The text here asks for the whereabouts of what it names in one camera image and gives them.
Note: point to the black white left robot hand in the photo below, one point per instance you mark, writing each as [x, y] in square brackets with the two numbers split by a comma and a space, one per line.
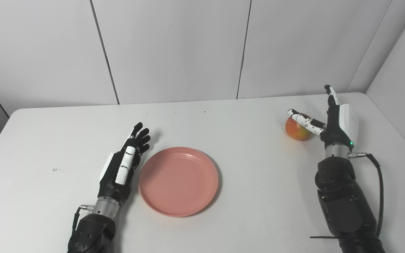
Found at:
[114, 175]

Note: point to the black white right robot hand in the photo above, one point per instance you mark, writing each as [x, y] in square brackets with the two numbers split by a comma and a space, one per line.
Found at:
[336, 126]

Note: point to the red yellow pomegranate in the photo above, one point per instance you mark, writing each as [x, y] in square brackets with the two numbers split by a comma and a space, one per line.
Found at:
[295, 130]

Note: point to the pink round plate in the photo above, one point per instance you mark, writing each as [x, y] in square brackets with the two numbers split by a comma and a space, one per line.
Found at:
[178, 181]

